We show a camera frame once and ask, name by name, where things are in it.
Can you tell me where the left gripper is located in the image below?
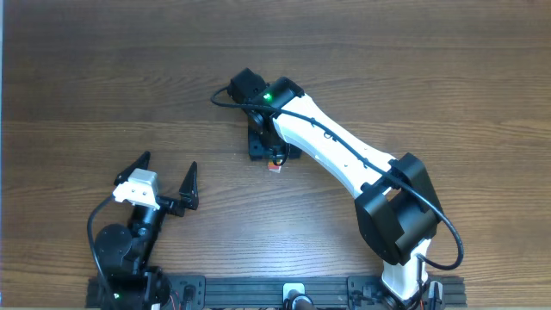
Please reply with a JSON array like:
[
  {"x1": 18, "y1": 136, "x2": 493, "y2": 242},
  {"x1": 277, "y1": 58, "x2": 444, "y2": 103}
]
[{"x1": 113, "y1": 150, "x2": 201, "y2": 218}]

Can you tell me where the black cable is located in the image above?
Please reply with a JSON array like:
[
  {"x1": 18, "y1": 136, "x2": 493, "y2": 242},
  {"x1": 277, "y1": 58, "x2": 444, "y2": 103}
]
[
  {"x1": 86, "y1": 194, "x2": 118, "y2": 310},
  {"x1": 209, "y1": 84, "x2": 466, "y2": 302}
]

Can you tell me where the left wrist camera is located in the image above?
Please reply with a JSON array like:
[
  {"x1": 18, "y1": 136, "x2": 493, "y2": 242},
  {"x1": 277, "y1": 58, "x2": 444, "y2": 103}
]
[{"x1": 112, "y1": 168, "x2": 161, "y2": 212}]

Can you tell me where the mounting rail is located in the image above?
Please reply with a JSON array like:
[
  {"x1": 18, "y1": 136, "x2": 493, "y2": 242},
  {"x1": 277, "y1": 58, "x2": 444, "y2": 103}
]
[{"x1": 85, "y1": 274, "x2": 467, "y2": 310}]

